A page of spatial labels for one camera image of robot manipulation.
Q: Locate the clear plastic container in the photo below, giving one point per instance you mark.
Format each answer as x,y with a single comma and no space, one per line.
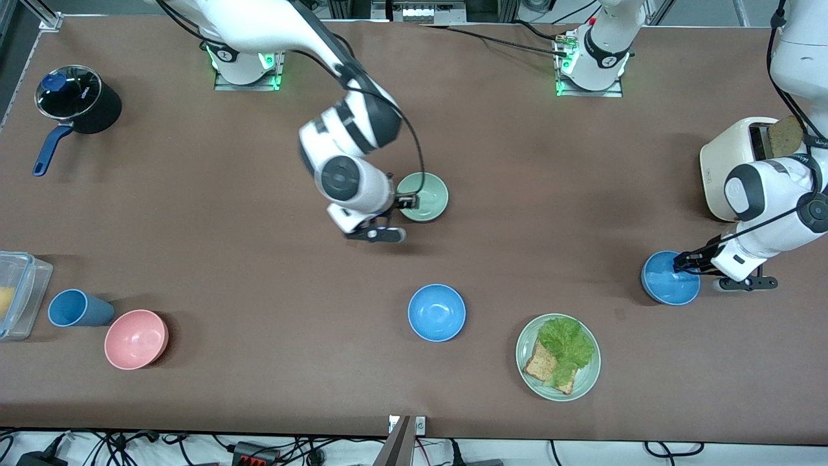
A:
29,291

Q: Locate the aluminium frame profile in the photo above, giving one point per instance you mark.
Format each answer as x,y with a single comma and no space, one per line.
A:
45,16

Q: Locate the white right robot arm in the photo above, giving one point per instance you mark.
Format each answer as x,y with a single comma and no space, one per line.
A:
259,26

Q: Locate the green bowl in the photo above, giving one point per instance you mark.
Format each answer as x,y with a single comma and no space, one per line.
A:
430,194

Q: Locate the grey metal bar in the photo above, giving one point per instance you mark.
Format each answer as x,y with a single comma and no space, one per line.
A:
394,446

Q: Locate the green lettuce leaf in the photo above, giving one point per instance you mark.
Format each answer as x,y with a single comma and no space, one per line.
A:
568,343

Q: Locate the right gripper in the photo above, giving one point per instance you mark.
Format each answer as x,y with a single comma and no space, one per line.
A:
392,208

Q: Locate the green plate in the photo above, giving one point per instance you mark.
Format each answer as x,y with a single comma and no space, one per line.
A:
585,382

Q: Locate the black power adapter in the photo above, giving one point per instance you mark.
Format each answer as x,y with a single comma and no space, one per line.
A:
42,460

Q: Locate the pink bowl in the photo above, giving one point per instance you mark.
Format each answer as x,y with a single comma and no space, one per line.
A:
136,340

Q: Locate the yellow food piece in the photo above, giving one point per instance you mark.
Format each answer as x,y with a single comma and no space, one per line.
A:
5,303

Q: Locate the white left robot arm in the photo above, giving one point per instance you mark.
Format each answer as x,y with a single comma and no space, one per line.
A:
770,188

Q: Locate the blue cup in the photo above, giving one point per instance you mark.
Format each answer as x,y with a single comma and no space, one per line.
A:
77,309

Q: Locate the silver control box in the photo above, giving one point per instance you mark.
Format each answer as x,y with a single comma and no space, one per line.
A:
420,11

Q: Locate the black red power strip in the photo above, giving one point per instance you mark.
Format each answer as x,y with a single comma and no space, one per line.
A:
255,454

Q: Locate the blue bowl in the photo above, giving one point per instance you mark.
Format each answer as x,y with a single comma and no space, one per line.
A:
666,285
436,312

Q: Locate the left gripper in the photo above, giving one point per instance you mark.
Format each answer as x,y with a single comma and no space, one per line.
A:
700,256

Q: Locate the brown toast slice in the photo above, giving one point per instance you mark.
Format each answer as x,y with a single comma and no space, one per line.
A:
786,136

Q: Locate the brown bread slice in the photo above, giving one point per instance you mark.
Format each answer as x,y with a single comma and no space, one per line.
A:
540,366

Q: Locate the glass lid blue knob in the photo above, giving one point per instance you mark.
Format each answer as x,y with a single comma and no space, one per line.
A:
68,90

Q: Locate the cream toaster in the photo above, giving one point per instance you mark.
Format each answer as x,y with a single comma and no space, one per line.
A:
724,152

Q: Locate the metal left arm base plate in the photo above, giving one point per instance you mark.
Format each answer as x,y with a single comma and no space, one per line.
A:
588,92

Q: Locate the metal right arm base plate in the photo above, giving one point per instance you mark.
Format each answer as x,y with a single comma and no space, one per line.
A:
249,85

